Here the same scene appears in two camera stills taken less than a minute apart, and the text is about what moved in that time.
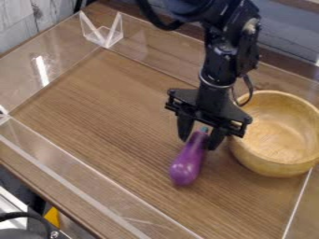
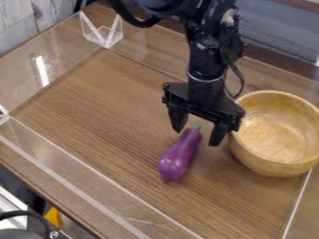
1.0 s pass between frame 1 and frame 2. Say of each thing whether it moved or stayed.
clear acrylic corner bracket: stayed
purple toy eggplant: moved
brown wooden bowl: stayed
